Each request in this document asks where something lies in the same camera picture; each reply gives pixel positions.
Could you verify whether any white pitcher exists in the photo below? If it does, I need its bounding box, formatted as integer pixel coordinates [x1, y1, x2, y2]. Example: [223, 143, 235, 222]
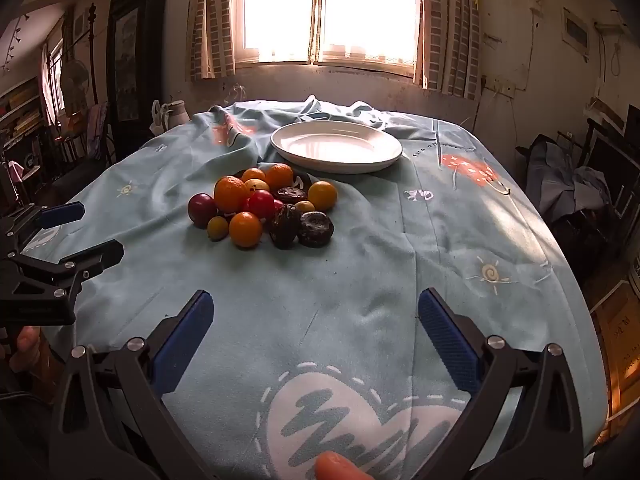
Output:
[162, 100, 190, 131]

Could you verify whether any cardboard box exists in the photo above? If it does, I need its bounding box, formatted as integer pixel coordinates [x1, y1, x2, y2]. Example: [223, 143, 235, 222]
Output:
[590, 280, 640, 441]

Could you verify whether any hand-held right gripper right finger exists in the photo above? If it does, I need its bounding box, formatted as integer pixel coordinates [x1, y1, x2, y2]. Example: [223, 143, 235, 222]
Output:
[417, 287, 596, 480]

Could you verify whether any dark water chestnut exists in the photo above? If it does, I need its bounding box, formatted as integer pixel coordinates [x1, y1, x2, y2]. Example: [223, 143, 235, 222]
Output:
[274, 186, 308, 205]
[270, 204, 303, 250]
[298, 211, 335, 248]

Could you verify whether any dark red plum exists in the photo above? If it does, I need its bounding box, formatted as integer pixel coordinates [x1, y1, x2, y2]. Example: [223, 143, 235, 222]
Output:
[188, 193, 219, 226]

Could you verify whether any white round plate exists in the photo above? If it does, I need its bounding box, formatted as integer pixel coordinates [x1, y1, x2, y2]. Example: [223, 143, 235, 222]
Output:
[270, 120, 404, 175]

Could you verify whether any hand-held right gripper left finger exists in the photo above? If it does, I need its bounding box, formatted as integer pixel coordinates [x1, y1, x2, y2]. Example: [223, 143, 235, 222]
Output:
[49, 289, 216, 480]

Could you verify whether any orange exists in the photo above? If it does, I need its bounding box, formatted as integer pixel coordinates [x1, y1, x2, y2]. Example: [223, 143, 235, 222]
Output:
[229, 211, 264, 249]
[214, 175, 250, 214]
[264, 163, 294, 191]

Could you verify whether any checked curtain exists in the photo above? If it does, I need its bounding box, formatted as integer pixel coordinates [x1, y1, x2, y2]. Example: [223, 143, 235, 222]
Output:
[187, 0, 246, 81]
[412, 0, 483, 100]

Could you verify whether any wall socket strip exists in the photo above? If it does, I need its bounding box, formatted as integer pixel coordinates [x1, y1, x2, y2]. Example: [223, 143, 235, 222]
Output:
[482, 76, 516, 98]

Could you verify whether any person's right hand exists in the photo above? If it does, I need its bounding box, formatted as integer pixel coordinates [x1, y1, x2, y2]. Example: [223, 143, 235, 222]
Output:
[315, 451, 373, 480]

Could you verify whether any person's left hand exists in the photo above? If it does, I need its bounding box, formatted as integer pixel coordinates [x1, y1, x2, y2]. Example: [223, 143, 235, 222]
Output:
[7, 325, 51, 373]

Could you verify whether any light blue printed cloth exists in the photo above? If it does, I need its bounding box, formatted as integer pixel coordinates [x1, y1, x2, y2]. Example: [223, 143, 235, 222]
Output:
[20, 96, 608, 480]

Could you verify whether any dark framed picture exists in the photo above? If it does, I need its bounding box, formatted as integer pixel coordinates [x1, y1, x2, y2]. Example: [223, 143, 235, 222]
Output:
[105, 0, 173, 136]

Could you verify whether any metal coat stand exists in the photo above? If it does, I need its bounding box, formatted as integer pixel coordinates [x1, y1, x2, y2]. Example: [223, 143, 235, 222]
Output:
[87, 4, 101, 106]

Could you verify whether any pile of clothes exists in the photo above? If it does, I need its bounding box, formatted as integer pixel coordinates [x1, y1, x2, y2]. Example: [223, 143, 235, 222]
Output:
[517, 132, 626, 226]

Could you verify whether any bright window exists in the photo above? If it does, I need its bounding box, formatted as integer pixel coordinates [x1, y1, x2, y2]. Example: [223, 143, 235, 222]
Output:
[235, 0, 426, 78]

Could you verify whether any small wall frame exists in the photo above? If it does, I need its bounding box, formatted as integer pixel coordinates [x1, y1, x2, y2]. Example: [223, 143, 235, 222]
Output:
[562, 7, 591, 51]

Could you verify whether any bookshelf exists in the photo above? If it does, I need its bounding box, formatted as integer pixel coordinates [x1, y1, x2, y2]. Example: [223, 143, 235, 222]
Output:
[0, 77, 46, 146]

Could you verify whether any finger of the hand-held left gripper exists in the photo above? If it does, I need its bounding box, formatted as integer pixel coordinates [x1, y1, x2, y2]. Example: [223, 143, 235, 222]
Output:
[0, 239, 125, 308]
[0, 201, 86, 256]

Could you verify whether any standing fan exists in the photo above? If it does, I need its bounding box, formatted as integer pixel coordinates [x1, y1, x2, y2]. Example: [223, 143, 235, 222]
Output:
[60, 58, 93, 111]

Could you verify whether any yellow orange plum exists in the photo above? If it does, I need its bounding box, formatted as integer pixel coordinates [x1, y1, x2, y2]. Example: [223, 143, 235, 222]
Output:
[307, 180, 337, 211]

